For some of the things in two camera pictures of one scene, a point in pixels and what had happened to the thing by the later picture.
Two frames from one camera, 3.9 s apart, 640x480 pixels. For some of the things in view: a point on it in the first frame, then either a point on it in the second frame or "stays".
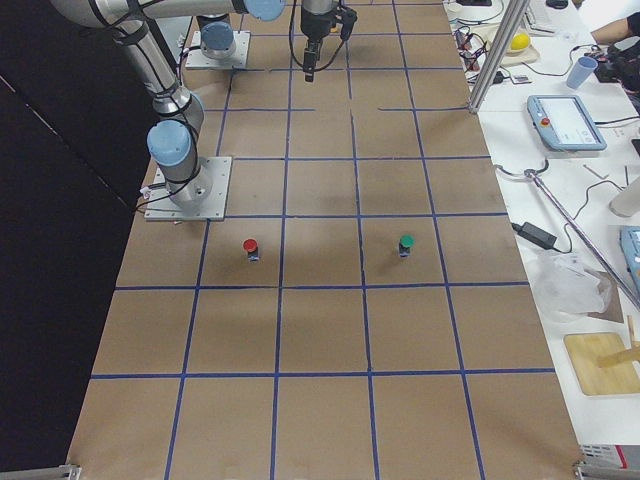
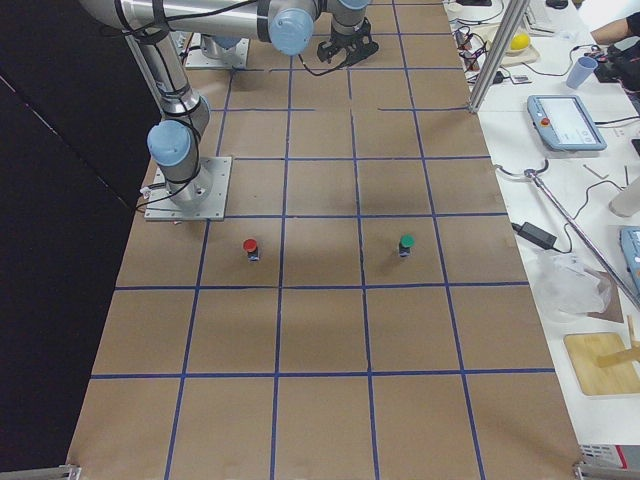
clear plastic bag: (567, 287) stays
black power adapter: (536, 235) stays
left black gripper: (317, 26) -> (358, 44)
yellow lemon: (520, 41) stays
